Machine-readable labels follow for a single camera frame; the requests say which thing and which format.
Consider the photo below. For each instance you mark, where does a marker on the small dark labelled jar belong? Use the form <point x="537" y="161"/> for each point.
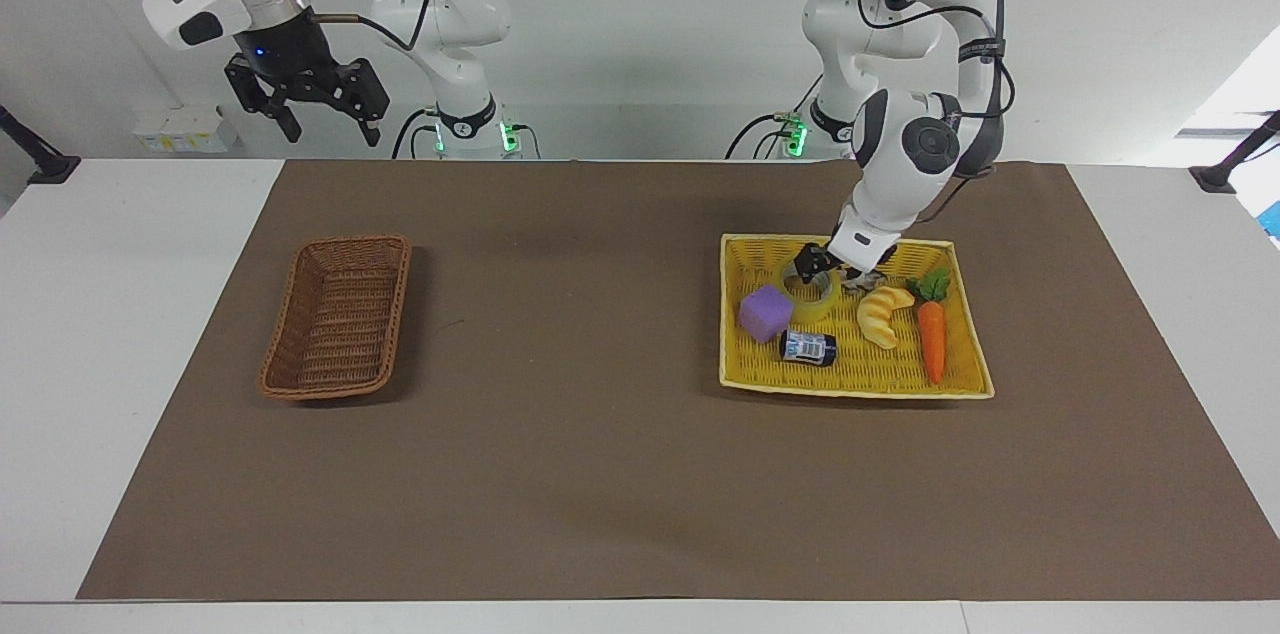
<point x="808" y="348"/>

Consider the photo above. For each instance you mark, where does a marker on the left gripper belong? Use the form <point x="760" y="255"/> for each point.
<point x="848" y="263"/>

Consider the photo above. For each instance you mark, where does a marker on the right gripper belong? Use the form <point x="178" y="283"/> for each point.
<point x="285" y="49"/>

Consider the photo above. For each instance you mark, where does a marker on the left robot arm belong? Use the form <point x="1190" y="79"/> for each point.
<point x="905" y="164"/>

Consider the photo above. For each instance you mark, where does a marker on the purple cube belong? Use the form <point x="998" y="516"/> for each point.
<point x="765" y="314"/>

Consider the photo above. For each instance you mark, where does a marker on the clear tape roll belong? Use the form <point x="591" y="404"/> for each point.
<point x="822" y="306"/>

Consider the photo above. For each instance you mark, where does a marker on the orange toy carrot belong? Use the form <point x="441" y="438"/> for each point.
<point x="932" y="339"/>

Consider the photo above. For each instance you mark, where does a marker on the yellow toy croissant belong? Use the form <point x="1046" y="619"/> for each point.
<point x="880" y="314"/>

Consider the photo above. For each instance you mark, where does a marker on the white box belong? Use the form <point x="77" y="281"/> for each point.
<point x="185" y="129"/>

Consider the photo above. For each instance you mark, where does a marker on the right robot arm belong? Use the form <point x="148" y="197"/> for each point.
<point x="455" y="9"/>

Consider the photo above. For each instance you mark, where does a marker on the brown wicker basket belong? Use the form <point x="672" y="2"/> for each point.
<point x="340" y="324"/>

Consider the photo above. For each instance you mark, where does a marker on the black stand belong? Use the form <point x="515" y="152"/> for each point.
<point x="45" y="164"/>
<point x="1225" y="169"/>

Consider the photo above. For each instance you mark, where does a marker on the yellow woven basket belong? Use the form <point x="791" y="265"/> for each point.
<point x="860" y="369"/>

